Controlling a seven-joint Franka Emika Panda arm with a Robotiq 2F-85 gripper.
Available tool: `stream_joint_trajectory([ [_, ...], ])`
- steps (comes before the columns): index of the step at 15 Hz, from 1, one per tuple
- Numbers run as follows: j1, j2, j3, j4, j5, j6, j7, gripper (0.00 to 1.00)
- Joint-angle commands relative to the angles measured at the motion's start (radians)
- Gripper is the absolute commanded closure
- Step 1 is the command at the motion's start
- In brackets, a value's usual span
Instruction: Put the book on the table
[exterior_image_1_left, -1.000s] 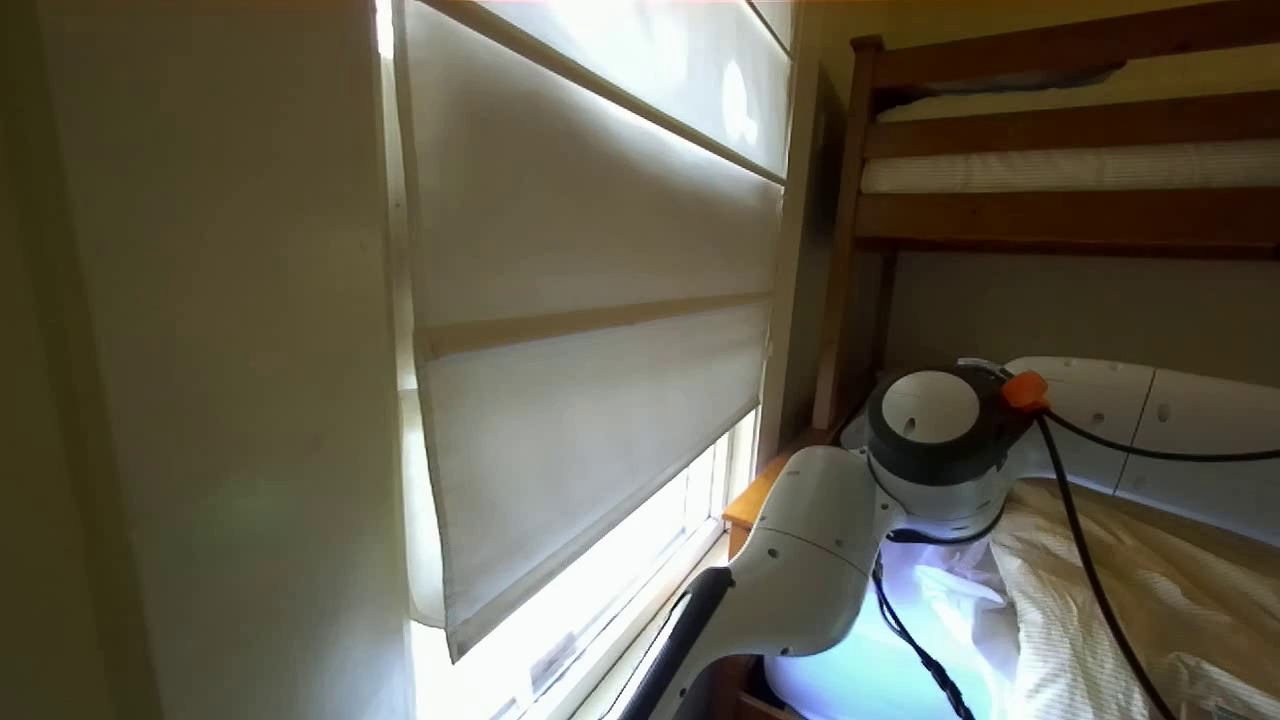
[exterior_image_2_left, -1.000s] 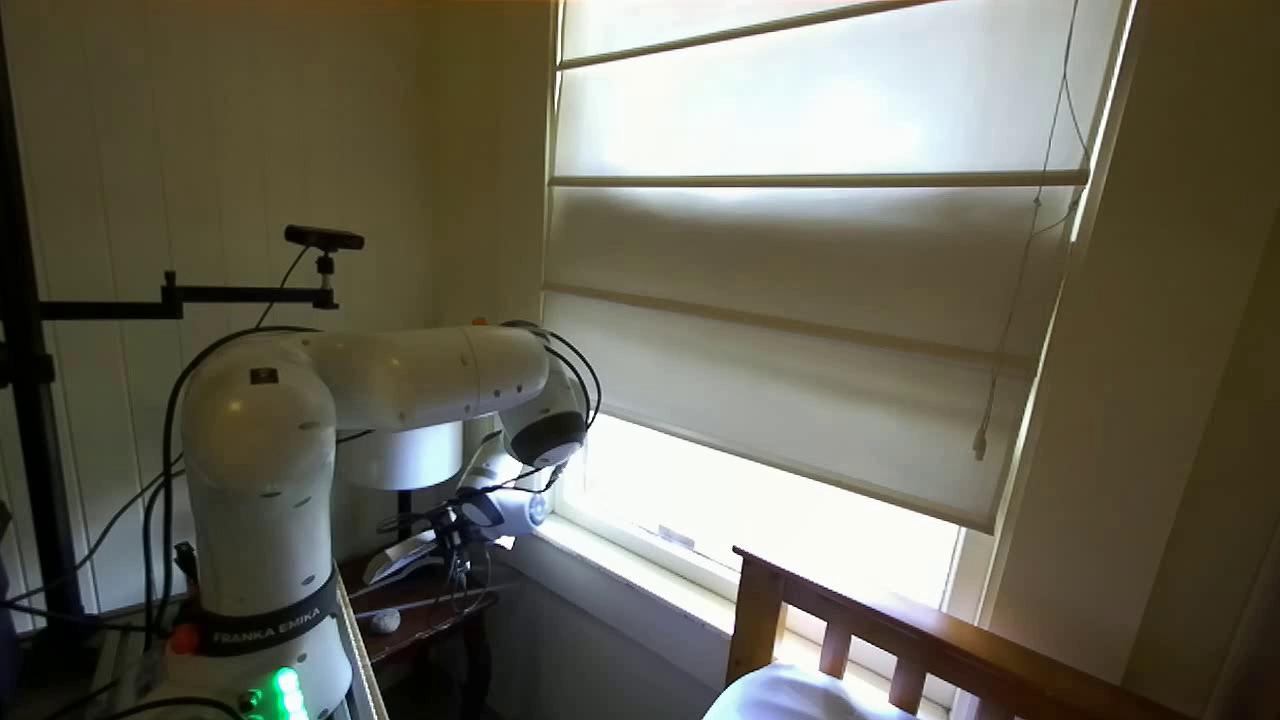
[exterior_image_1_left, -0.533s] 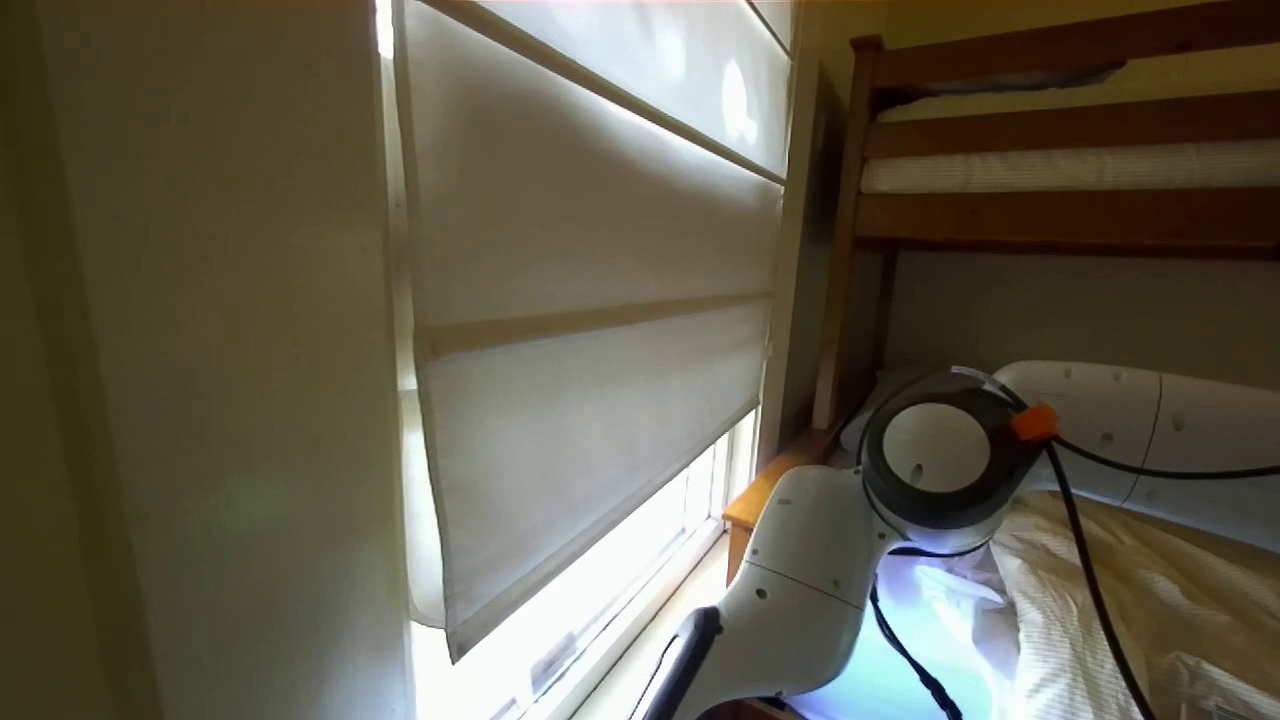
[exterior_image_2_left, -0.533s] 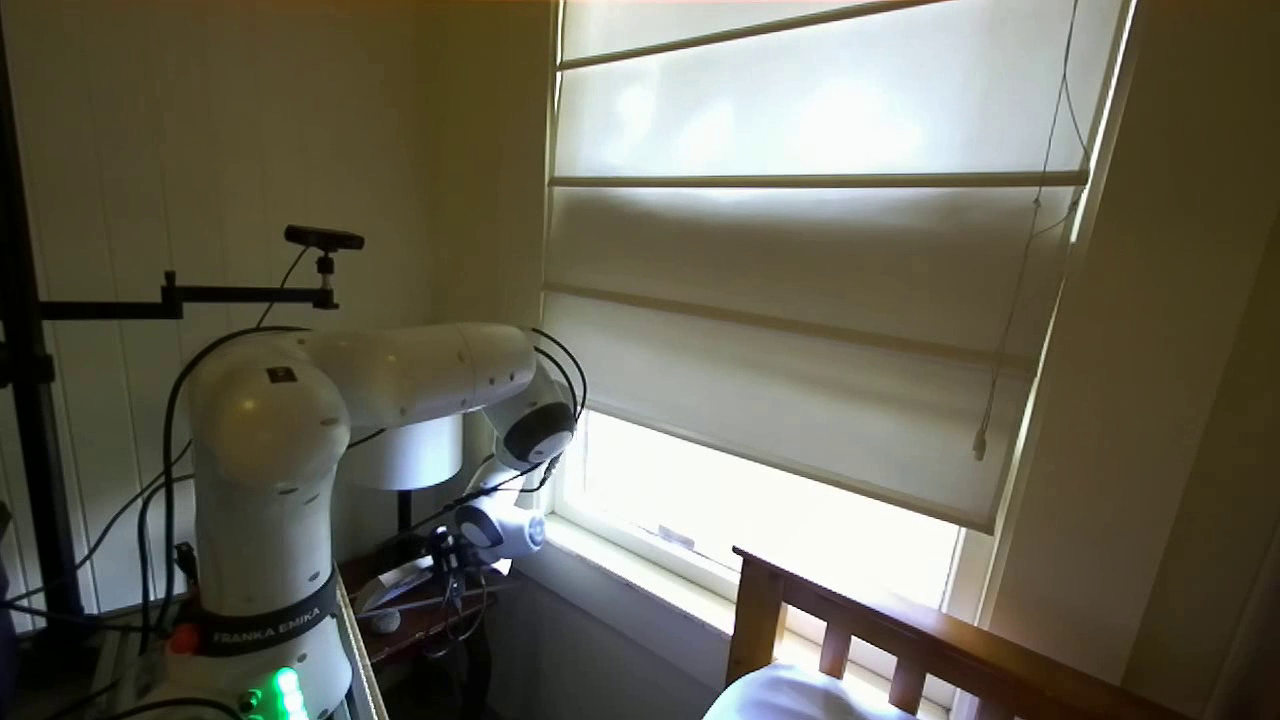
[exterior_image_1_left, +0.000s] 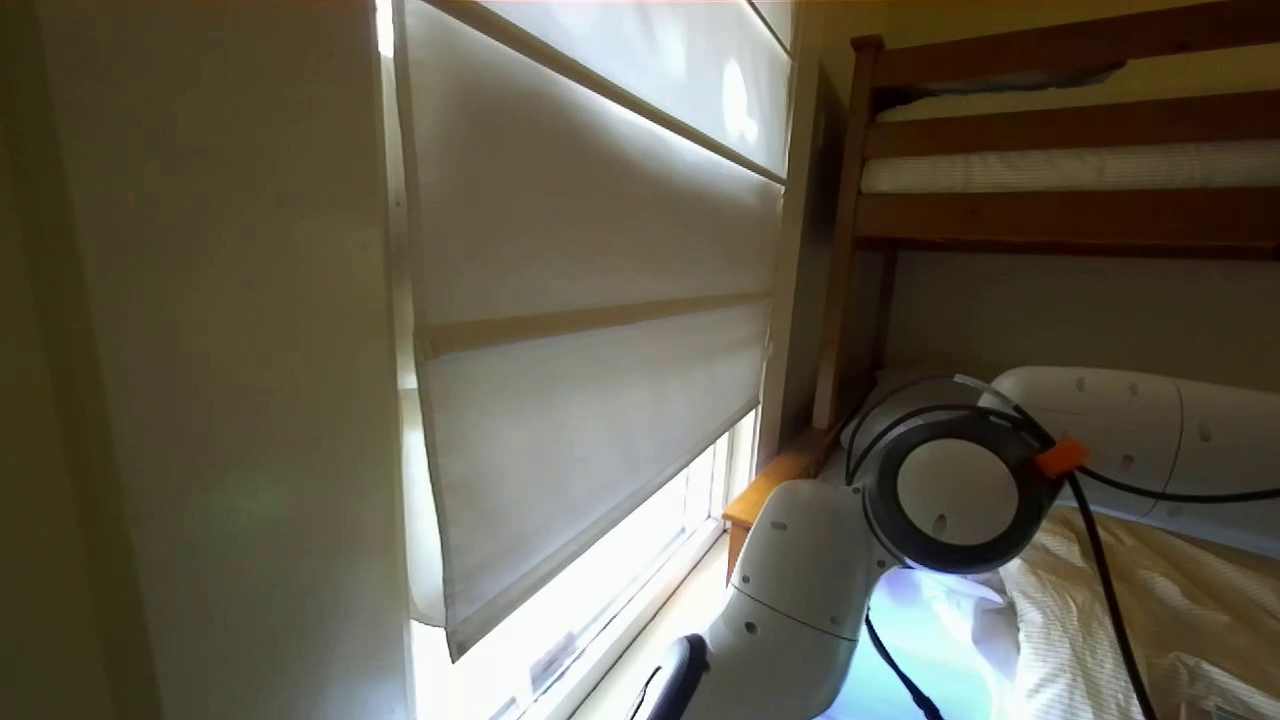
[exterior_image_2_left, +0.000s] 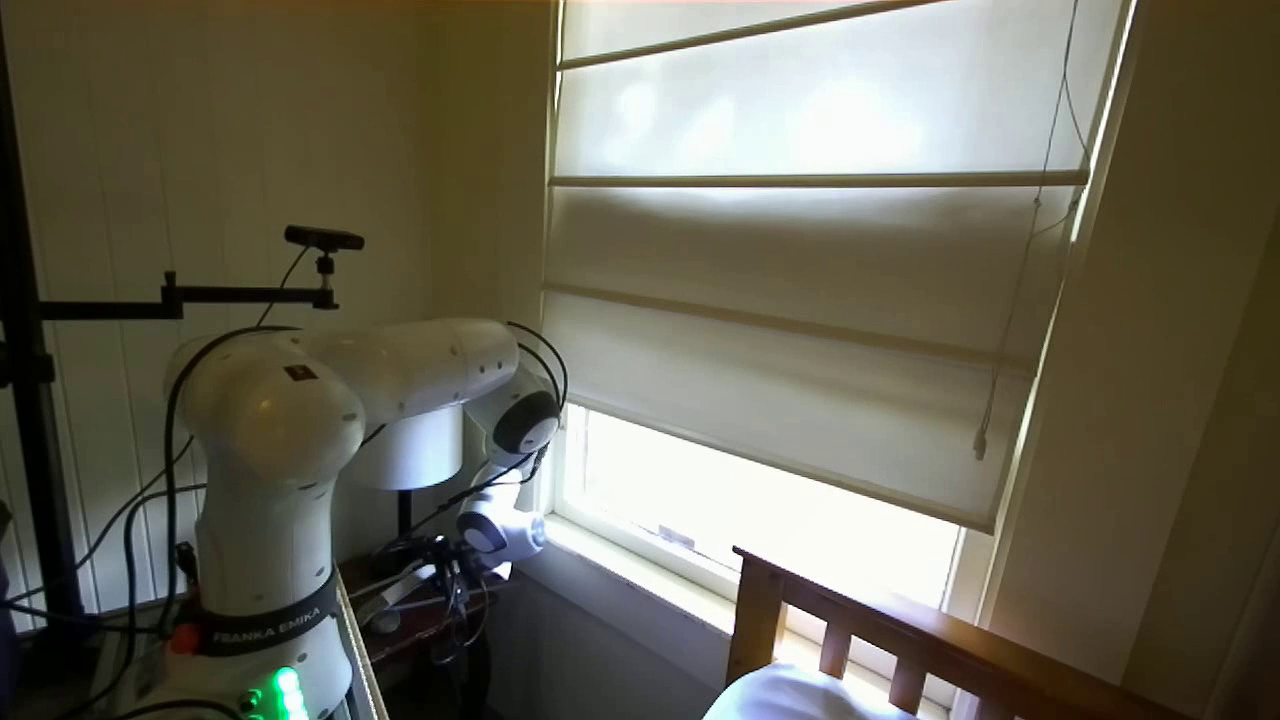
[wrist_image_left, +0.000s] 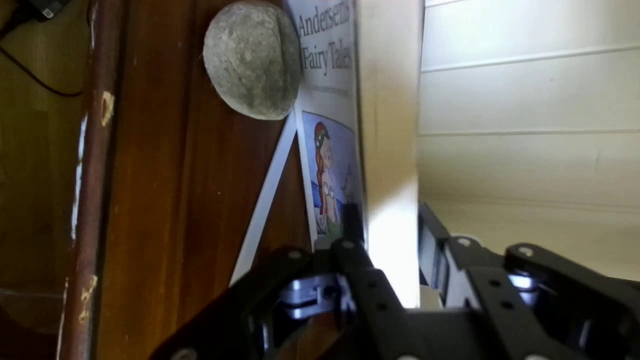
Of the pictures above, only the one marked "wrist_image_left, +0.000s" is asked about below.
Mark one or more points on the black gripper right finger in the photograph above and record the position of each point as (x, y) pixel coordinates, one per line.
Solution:
(553, 293)

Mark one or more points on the small round pale stone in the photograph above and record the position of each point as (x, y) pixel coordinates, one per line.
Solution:
(252, 57)

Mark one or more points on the Andersen's Fairy Tales book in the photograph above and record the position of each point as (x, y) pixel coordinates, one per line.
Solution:
(373, 132)

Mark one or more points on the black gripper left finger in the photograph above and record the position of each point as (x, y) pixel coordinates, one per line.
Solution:
(267, 301)

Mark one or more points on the brown wooden side table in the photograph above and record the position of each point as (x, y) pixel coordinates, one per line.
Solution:
(180, 201)

